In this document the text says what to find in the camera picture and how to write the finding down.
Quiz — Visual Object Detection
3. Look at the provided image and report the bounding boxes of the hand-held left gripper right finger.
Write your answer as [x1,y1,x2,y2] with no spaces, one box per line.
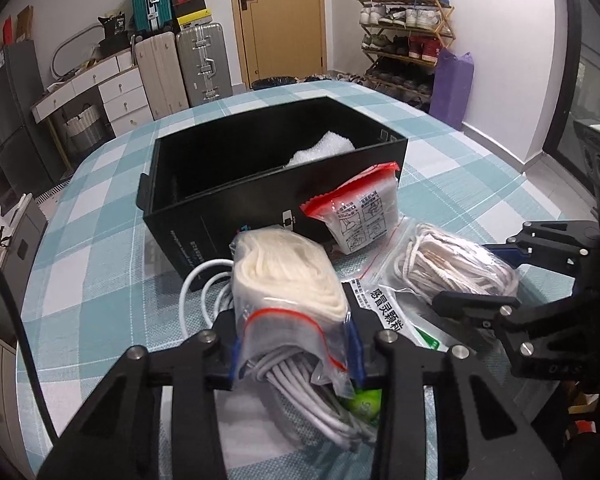
[342,284,563,480]

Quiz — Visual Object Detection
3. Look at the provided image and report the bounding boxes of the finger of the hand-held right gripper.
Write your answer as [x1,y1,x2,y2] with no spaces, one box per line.
[432,290,587,382]
[482,220,600,288]

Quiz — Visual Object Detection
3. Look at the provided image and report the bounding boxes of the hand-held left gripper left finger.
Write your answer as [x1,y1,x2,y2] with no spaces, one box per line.
[37,309,242,480]

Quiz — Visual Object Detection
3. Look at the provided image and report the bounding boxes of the white medicine sachet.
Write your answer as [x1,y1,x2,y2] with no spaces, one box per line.
[351,271,452,356]

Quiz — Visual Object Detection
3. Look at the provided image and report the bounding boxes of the bag of white rope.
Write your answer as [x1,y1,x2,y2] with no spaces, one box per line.
[380,215,521,307]

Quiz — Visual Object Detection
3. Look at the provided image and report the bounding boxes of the white cable coil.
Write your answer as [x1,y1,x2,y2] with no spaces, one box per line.
[179,258,383,457]

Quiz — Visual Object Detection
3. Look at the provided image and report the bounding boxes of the red-top zip bag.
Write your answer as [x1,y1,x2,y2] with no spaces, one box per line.
[300,161,401,256]

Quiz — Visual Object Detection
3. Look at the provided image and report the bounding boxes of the small green packet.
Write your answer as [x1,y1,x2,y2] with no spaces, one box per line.
[346,387,384,424]

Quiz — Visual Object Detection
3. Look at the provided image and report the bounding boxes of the checked tablecloth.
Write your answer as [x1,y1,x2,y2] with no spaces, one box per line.
[15,80,600,480]

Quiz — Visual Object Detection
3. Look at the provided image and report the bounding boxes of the glass sliding door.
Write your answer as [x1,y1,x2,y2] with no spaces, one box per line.
[542,0,600,171]

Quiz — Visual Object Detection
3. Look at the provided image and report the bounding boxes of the purple bag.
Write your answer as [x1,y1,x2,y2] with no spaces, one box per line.
[428,47,476,131]

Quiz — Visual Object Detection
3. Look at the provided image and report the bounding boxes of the white foam piece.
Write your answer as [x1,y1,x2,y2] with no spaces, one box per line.
[285,131,357,169]

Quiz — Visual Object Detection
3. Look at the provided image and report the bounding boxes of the grey side cabinet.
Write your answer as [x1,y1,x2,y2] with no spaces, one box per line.
[0,192,49,343]
[0,320,48,480]

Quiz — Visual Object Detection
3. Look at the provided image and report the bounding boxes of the group of shoes on floor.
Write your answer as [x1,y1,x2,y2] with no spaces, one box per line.
[297,71,368,87]

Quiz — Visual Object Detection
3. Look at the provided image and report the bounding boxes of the wooden shoe rack with shoes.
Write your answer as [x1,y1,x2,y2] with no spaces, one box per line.
[355,0,452,103]

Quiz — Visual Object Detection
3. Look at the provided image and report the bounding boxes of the grey white woven basket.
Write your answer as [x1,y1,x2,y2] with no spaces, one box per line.
[61,102,107,154]

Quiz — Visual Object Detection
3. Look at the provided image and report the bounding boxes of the bin with black bag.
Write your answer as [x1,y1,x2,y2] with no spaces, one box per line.
[252,76,297,91]

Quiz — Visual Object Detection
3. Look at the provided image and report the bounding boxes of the white desk with drawers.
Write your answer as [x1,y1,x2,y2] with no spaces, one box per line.
[31,50,153,137]

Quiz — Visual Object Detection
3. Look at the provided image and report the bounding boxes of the beige suitcase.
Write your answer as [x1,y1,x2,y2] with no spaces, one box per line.
[134,31,191,122]

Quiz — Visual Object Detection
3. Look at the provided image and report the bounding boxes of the silver suitcase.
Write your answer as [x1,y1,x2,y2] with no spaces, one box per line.
[175,22,233,108]

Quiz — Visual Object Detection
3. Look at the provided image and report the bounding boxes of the dark grey fridge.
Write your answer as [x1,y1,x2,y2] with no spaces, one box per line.
[0,37,64,197]

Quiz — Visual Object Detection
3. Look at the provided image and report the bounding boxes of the wooden door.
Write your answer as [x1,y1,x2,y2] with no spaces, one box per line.
[228,0,327,90]

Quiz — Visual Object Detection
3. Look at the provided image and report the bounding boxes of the yellow white shoe box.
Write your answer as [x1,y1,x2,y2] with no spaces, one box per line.
[176,12,216,31]

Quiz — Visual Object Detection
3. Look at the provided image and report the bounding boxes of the black paper bag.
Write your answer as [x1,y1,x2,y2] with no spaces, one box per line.
[97,12,134,56]

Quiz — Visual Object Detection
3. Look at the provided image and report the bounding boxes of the cardboard box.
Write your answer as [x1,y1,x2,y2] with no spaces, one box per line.
[17,5,35,42]

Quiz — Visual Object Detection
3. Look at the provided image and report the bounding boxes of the black cable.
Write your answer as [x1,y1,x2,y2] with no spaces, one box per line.
[0,234,58,443]

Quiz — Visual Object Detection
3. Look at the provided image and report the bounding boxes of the oval white frame mirror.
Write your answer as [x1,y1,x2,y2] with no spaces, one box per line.
[52,26,105,81]

